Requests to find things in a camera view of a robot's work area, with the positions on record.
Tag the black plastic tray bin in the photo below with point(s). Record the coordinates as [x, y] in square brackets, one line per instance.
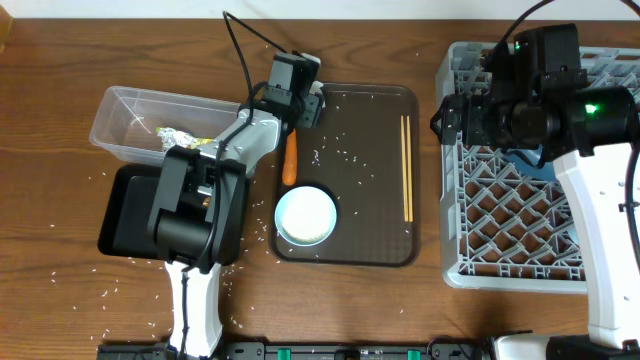
[125, 215]

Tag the light blue cup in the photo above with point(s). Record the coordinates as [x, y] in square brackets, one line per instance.
[572, 232]

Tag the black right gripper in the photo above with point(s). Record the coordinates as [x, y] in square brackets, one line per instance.
[477, 107]

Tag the clear plastic bin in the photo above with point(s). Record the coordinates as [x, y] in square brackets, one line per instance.
[128, 120]

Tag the brown serving tray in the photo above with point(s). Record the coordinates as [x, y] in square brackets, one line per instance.
[354, 155]

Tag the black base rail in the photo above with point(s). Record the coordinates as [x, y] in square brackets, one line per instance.
[438, 348]

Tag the grey dishwasher rack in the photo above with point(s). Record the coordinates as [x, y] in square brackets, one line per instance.
[500, 229]

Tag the orange carrot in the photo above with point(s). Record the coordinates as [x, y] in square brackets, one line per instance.
[290, 165]

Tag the foil yellow snack wrapper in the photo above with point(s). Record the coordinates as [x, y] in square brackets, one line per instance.
[171, 137]

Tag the white napkin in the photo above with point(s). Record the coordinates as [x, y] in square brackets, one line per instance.
[317, 89]

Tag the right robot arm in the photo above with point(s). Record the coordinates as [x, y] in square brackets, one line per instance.
[540, 98]

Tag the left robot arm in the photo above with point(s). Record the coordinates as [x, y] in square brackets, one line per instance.
[272, 111]

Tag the light blue rice bowl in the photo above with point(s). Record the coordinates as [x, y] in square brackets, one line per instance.
[305, 216]

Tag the right wooden chopstick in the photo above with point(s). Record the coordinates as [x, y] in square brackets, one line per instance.
[409, 169]

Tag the blue plate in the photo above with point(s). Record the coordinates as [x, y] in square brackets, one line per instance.
[529, 163]

